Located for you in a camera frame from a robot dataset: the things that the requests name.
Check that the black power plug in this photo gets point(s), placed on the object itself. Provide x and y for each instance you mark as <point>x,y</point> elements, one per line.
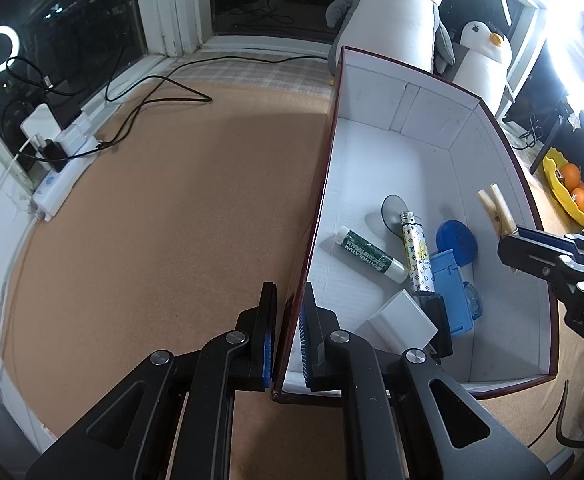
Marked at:
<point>52,152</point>

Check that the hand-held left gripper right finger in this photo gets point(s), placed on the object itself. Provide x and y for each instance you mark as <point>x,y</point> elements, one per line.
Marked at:
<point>308,345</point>

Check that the white power strip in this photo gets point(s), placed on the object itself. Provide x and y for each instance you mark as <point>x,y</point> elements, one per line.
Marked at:
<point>57,190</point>

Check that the round blue tin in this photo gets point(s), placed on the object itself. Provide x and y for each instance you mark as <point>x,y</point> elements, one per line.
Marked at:
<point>456,240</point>

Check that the white window frame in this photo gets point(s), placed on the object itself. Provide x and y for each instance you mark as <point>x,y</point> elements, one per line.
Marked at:
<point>172,10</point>

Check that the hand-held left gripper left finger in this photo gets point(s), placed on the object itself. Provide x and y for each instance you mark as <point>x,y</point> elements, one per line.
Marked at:
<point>267,355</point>

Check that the red cardboard box white inside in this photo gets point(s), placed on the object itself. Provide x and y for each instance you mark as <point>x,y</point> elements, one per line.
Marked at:
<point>421,125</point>

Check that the pile of brown chocolate candies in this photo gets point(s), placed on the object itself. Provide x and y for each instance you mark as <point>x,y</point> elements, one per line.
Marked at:
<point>559,175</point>

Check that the black stand leg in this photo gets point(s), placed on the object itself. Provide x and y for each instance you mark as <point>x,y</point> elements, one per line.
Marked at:
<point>549,145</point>

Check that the black plastic bar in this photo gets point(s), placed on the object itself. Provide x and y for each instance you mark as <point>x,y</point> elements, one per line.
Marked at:
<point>439,325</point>

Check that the beige plaid cloth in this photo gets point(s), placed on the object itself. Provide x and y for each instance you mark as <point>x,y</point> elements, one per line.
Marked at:
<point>272,72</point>

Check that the small penguin plush toy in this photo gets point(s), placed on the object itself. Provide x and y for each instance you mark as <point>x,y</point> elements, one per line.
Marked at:
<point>481,65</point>

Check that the white plug adapter block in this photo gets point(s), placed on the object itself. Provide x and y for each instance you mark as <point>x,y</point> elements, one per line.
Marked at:
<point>39,122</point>

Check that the blue plastic phone stand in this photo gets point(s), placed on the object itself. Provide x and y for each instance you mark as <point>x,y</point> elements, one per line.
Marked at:
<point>446,285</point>

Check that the yellow plastic fruit bowl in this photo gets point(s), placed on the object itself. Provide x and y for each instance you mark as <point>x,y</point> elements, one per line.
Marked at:
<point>561,190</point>

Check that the large penguin plush toy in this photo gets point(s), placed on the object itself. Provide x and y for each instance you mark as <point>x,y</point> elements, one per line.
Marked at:
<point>396,20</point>

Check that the green white lip balm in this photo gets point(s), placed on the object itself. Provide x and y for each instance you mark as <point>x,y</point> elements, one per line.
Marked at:
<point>369,254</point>

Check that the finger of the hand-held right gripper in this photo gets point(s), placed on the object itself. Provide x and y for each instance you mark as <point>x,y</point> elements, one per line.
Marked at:
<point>526,257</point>
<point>546,236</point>

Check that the orange fruit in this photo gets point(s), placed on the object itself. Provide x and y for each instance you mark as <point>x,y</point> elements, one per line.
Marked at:
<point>570,175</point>
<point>581,200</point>

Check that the white patterned lighter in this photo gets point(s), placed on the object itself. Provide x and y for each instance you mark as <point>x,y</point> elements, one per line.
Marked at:
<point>416,260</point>

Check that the white wall charger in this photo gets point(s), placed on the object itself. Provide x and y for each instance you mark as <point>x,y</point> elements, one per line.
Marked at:
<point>401,320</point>

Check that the wooden clothespin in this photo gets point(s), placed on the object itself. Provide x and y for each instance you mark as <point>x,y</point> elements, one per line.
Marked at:
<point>491,205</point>

